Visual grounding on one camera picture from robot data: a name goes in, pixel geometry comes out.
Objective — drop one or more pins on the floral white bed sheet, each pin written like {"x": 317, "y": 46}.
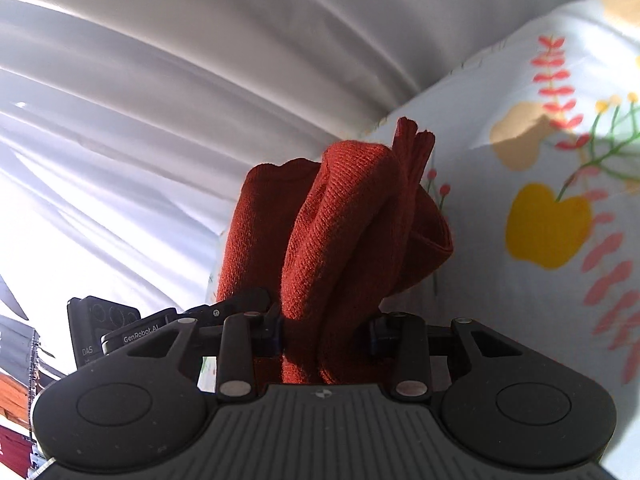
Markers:
{"x": 535, "y": 169}

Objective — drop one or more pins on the stacked folded clothes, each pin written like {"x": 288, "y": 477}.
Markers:
{"x": 23, "y": 376}

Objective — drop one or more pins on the red knit sweater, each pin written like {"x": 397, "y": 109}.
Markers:
{"x": 330, "y": 240}

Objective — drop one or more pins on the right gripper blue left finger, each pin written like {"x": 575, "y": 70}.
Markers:
{"x": 265, "y": 331}

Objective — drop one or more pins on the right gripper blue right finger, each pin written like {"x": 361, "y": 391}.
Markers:
{"x": 380, "y": 334}

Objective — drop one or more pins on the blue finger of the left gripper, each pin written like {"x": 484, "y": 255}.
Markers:
{"x": 257, "y": 303}

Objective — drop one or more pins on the white curtain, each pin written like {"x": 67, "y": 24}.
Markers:
{"x": 127, "y": 126}

